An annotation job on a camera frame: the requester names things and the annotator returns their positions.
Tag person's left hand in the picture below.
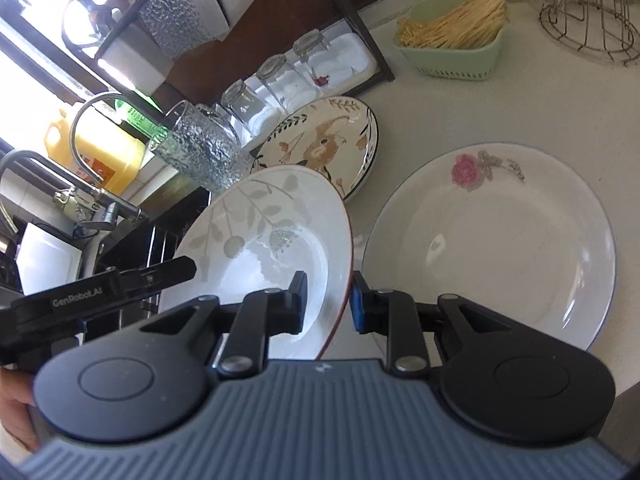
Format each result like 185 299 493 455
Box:
1 367 40 452

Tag cream plate brown bird pattern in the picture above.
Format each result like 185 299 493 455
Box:
252 96 378 200

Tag white plate pink rose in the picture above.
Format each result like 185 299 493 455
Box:
362 142 616 350

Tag yellow detergent bottle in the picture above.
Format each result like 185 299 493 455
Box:
44 103 145 194

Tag upturned clear glass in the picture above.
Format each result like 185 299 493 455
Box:
220 79 271 136
293 29 354 89
256 54 318 113

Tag textured glass mug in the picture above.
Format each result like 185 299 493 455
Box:
150 100 253 195

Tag green basket of sticks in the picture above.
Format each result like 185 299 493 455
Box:
393 0 509 81

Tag wire glass holder stand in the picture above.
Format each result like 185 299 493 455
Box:
530 0 639 66

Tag chrome kitchen faucet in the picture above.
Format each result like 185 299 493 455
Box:
1 150 149 232

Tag black dish rack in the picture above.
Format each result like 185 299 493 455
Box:
62 0 396 151

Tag wooden cutting board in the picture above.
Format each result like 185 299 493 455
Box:
152 0 343 110

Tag white plate grey leaf pattern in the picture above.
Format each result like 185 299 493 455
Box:
158 165 354 360

